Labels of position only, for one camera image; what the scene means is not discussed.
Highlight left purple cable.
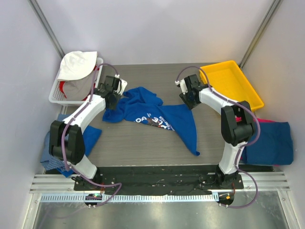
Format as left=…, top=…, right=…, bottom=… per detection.
left=61, top=63, right=122, bottom=207

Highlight white plastic basket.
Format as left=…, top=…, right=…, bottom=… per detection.
left=49, top=57, right=104, bottom=106

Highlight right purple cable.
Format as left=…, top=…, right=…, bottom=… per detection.
left=174, top=66, right=262, bottom=209

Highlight left corner metal post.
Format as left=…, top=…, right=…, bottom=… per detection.
left=27, top=0, right=65, bottom=58

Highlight white cloth in basket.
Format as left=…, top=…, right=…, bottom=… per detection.
left=57, top=51, right=98, bottom=81

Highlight purple cable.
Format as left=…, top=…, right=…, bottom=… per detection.
left=61, top=63, right=122, bottom=207
left=174, top=66, right=262, bottom=209

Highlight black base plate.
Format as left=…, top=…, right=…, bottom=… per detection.
left=45, top=164, right=275, bottom=207

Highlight red cloth in basket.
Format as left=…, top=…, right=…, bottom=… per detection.
left=59, top=64, right=100, bottom=99

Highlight right corner metal post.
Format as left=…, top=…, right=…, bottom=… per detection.
left=239, top=0, right=283, bottom=69

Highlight folded navy t shirt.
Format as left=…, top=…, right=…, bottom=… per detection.
left=241, top=122, right=294, bottom=166

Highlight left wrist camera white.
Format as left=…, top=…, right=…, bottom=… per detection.
left=115, top=74, right=128, bottom=95

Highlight grey cloth in basket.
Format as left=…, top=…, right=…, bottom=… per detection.
left=63, top=71, right=100, bottom=103

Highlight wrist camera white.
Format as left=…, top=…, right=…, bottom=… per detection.
left=174, top=79, right=188, bottom=94
left=115, top=74, right=128, bottom=95

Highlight pink t shirt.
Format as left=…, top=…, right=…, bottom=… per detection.
left=235, top=116, right=275, bottom=123

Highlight blue cloth under checkered shirt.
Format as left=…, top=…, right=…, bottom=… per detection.
left=72, top=126, right=102, bottom=179

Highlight aluminium rail frame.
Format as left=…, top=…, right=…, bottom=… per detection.
left=23, top=166, right=302, bottom=229

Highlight corner metal post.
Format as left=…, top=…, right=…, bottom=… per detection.
left=27, top=0, right=65, bottom=58
left=239, top=0, right=283, bottom=69

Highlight blue checkered shirt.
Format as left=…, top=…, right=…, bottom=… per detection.
left=40, top=132, right=73, bottom=176

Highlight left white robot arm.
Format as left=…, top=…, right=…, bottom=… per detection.
left=49, top=74, right=127, bottom=190

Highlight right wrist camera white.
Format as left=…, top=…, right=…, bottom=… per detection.
left=174, top=79, right=188, bottom=94

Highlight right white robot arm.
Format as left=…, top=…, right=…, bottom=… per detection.
left=175, top=74, right=256, bottom=188

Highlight yellow plastic tray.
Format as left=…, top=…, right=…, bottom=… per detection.
left=200, top=60, right=264, bottom=111

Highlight blue printed t shirt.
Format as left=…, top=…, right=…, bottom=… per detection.
left=102, top=87, right=200, bottom=156

